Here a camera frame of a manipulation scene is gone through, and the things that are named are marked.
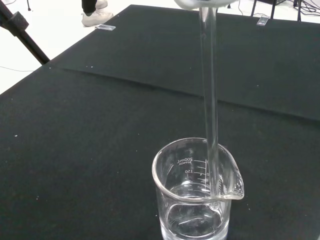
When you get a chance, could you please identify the black floor cable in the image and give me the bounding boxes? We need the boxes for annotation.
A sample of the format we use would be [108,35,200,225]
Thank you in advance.
[301,3,320,17]

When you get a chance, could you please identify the clear plastic clip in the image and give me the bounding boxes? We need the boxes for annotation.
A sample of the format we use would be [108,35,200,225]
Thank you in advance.
[256,15,270,27]
[95,23,117,32]

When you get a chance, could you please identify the black stand pole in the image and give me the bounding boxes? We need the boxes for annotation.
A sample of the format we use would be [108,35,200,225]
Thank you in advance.
[293,0,305,22]

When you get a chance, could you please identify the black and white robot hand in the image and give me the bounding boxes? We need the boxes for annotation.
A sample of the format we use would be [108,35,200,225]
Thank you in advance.
[174,0,236,11]

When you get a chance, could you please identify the black mat sheet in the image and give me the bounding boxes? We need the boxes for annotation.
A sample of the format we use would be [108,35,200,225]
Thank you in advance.
[49,4,320,123]

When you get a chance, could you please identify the black bench cloth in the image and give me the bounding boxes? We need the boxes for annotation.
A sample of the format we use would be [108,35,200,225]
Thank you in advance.
[0,4,320,240]

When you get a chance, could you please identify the thin floor cable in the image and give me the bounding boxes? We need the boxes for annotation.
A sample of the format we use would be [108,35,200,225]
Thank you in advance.
[0,65,35,73]

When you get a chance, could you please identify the clear 200 mL glass beaker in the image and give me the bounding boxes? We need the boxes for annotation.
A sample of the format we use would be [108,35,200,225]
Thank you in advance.
[151,136,246,240]

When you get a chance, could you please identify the black stand legs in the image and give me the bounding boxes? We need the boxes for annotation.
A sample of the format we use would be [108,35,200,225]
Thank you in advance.
[250,0,279,20]

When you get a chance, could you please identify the person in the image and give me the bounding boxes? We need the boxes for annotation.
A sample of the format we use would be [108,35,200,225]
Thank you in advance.
[81,0,115,27]

